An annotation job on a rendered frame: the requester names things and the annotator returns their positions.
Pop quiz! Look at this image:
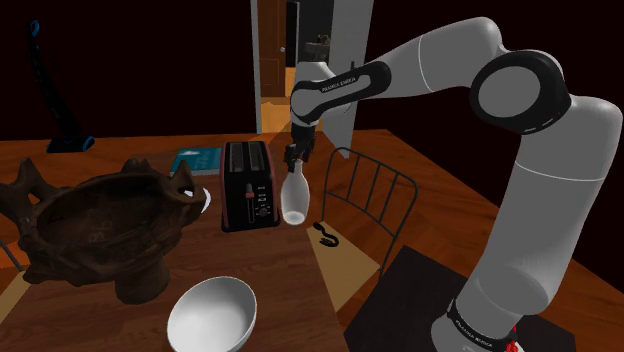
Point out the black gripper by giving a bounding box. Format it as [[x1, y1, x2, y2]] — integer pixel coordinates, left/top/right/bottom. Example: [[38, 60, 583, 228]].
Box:
[[284, 122, 318, 173]]

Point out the white bottle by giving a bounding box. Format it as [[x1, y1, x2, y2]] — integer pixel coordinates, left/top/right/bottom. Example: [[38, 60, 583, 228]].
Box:
[[280, 160, 312, 226]]

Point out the black toaster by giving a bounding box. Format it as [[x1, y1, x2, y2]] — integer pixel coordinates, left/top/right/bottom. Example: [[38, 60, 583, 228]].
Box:
[[220, 140, 282, 234]]

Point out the teal book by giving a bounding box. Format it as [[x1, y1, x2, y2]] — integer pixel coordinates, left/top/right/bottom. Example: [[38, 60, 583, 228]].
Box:
[[169, 147, 225, 177]]

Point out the white plate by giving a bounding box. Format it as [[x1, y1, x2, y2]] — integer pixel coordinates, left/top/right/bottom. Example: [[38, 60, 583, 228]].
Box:
[[184, 186, 213, 215]]

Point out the grey open door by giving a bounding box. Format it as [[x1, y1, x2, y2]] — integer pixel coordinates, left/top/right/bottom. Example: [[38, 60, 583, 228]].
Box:
[[321, 0, 376, 160]]

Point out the black metal chair tan seat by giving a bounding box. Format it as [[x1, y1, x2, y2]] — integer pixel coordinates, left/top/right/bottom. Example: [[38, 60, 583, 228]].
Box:
[[0, 237, 32, 325], [305, 146, 420, 314]]

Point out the brown wooden table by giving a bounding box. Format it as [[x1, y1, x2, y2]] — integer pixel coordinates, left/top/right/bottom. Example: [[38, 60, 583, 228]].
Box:
[[0, 146, 351, 352]]

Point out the black robot stand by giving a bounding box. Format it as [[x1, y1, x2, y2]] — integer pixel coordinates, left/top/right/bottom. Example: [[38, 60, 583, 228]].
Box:
[[343, 244, 579, 352]]

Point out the white bowl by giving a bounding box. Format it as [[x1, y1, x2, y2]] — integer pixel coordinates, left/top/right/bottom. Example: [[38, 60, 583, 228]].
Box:
[[166, 275, 259, 352]]

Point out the brown carved wooden bowl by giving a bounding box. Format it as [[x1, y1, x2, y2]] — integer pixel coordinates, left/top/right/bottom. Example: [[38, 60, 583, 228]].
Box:
[[0, 156, 209, 306]]

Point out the black curled cable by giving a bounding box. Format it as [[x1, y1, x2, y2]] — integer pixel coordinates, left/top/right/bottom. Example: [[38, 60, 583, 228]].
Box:
[[312, 221, 340, 249]]

